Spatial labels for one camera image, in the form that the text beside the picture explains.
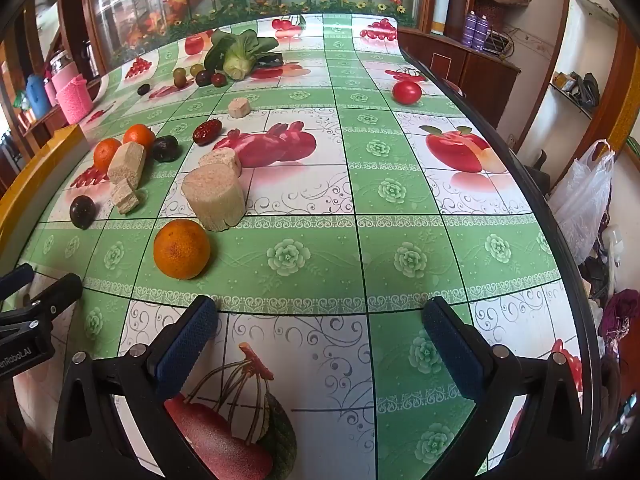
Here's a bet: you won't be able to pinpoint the orange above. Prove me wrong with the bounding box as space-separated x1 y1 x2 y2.
93 138 123 172
152 219 212 281
123 123 157 151

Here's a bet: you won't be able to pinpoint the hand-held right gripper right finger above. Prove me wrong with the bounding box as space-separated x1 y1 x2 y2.
421 296 586 480

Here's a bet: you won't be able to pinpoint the green bok choy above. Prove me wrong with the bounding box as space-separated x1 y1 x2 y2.
204 30 278 81

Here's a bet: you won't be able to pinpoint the small beige cube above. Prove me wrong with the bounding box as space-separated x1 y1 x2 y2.
111 179 142 217

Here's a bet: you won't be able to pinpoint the fruit printed tablecloth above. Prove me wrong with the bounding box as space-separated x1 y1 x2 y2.
0 12 598 480

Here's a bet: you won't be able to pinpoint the blue thermos jug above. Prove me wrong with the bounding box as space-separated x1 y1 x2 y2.
25 74 53 116

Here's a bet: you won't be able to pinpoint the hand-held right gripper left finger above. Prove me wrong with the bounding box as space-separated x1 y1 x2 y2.
52 295 221 480

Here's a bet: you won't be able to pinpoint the white tray with yellow rim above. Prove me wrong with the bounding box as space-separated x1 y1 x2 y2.
0 125 91 241

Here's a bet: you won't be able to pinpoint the brown basket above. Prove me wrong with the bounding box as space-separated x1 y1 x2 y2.
475 0 531 18

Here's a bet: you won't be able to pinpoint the wire rack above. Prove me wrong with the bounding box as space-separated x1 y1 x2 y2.
485 29 516 58

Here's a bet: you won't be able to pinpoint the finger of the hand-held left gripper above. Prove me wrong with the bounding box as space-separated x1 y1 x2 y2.
0 262 36 295
0 272 84 333

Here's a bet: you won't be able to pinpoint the large beige cylinder block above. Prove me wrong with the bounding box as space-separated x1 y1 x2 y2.
181 164 247 233

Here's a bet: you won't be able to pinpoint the purple cloth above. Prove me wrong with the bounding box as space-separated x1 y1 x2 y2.
600 287 640 346

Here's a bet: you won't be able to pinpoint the red jujube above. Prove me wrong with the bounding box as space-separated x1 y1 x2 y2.
192 119 222 147

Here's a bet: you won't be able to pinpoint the red tomato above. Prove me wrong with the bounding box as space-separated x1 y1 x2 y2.
391 80 422 106

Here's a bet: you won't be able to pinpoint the wooden side cabinet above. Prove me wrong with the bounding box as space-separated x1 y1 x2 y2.
400 30 521 126

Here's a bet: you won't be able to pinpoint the tall beige block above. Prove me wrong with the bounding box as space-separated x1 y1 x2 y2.
106 141 147 188

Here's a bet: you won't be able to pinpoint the small beige cylinder block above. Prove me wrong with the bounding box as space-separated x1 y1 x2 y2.
198 147 243 178

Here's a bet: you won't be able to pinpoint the black items on shelf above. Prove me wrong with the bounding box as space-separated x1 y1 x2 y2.
552 71 601 108

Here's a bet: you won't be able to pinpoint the white plastic bag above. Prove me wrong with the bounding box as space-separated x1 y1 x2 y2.
547 139 616 266

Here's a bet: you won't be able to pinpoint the pink knitted covered jar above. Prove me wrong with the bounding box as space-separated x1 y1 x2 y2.
54 52 96 126

